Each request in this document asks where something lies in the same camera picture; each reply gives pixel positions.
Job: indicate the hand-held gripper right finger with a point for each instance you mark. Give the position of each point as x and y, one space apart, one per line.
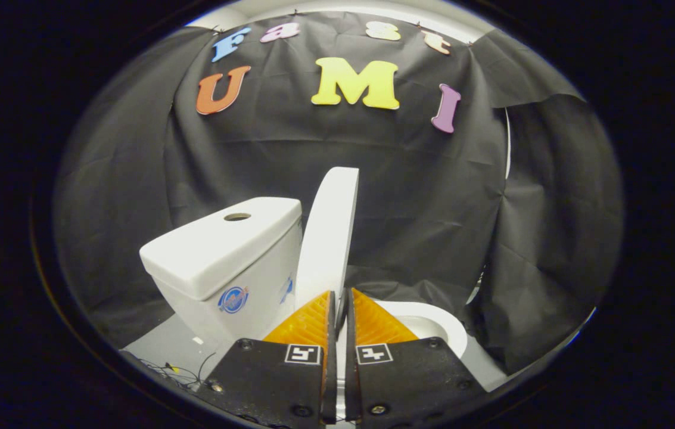
408 387

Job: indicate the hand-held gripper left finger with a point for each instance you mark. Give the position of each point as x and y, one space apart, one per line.
277 387

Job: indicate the white toilet lid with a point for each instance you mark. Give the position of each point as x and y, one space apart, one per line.
328 238

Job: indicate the white toilet seat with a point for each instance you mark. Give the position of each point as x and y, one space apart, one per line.
447 322

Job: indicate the black backdrop cloth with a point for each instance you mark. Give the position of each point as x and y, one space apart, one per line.
420 196

